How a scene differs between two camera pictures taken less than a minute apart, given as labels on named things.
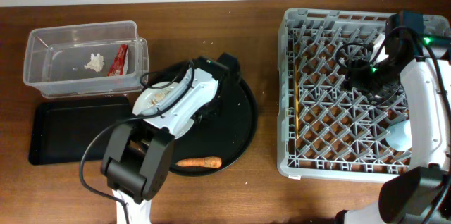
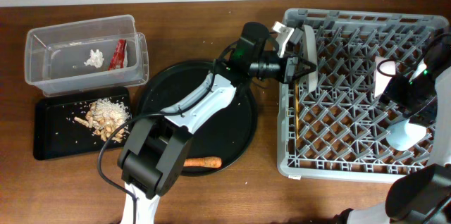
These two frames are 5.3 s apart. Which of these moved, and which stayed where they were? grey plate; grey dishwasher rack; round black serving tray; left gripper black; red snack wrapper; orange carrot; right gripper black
Moved: left gripper black; red snack wrapper; grey plate; right gripper black
Stayed: orange carrot; round black serving tray; grey dishwasher rack
